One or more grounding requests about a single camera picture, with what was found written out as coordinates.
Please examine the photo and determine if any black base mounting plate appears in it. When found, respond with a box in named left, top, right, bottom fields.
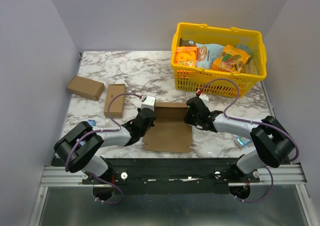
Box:
left=81, top=158, right=260, bottom=196

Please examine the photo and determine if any blue box left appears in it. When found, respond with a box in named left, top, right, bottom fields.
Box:
left=78, top=119, right=96, bottom=147

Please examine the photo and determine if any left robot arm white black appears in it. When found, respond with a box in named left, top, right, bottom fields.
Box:
left=54, top=108, right=156, bottom=184

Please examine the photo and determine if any orange snack bag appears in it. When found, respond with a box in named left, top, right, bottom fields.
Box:
left=211, top=45, right=250, bottom=73

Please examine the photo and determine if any light blue snack bag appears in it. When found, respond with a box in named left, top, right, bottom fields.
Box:
left=195, top=43, right=225, bottom=70

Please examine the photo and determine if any cardboard box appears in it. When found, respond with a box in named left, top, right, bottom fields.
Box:
left=67, top=75, right=105, bottom=101
left=104, top=84, right=127, bottom=118
left=142, top=102, right=193, bottom=153

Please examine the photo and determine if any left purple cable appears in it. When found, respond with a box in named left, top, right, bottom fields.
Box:
left=64, top=93, right=145, bottom=205

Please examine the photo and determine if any blue box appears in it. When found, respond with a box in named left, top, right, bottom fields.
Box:
left=234, top=136, right=252, bottom=148
left=78, top=119, right=96, bottom=147

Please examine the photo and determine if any green scouring pad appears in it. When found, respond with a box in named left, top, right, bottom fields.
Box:
left=234, top=43, right=254, bottom=59

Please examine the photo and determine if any dark brown snack packet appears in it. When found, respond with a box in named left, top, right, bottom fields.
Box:
left=179, top=38, right=197, bottom=47

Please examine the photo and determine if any blue box right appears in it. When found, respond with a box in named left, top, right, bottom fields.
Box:
left=234, top=136, right=252, bottom=148

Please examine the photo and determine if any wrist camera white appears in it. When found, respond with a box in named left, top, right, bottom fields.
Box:
left=197, top=92, right=209, bottom=102
left=140, top=96, right=157, bottom=111

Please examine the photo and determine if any orange Daddy snack box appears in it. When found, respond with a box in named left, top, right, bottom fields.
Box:
left=174, top=46, right=197, bottom=67

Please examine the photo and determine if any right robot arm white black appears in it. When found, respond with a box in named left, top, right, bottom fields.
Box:
left=183, top=96, right=297, bottom=182

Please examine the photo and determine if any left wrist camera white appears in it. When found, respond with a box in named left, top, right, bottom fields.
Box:
left=140, top=96, right=157, bottom=111

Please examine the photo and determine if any folded cardboard box upright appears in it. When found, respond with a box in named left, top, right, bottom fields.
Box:
left=104, top=84, right=127, bottom=118

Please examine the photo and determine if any yellow plastic shopping basket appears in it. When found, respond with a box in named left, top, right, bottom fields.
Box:
left=171, top=22, right=267, bottom=97

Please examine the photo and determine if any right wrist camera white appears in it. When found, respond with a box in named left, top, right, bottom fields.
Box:
left=197, top=92, right=209, bottom=102

